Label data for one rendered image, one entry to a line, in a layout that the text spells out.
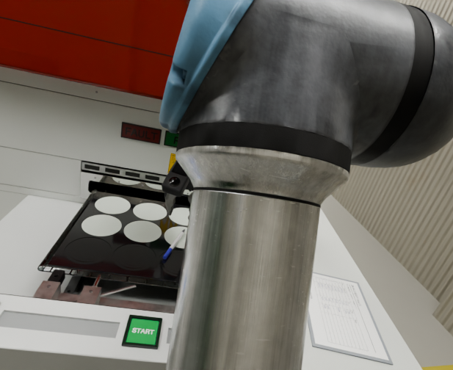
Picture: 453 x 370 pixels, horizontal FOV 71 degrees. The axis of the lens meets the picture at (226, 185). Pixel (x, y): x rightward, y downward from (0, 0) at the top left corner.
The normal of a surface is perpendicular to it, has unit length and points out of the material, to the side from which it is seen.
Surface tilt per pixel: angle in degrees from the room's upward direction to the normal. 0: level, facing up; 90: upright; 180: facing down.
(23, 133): 90
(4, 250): 0
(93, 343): 0
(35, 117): 90
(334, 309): 0
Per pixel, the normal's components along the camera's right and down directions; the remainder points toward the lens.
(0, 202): 0.05, 0.44
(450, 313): -0.96, -0.10
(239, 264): -0.16, -0.11
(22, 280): 0.22, -0.88
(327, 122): 0.48, 0.00
